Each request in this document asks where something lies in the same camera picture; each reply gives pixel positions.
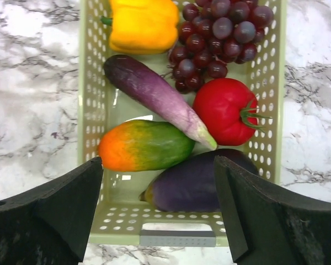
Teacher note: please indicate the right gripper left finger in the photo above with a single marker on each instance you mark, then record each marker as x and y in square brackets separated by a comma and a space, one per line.
[51, 223]

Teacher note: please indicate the dark purple toy eggplant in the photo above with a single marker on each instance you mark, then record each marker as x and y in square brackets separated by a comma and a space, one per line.
[190, 185]

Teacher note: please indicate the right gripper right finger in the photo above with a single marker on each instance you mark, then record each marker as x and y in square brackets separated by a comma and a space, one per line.
[268, 224]

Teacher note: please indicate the yellow toy bell pepper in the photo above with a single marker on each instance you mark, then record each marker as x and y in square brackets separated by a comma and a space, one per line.
[142, 27]

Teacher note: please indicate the purple toy grapes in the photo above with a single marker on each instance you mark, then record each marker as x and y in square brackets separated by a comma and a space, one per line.
[214, 34]

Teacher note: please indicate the green toy mango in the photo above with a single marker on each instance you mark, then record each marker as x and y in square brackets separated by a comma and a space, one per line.
[144, 145]

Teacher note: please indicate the long striped purple eggplant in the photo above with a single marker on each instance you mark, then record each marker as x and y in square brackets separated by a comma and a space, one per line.
[148, 88]

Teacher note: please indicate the red toy bell pepper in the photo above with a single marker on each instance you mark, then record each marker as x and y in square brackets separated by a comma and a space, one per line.
[228, 108]

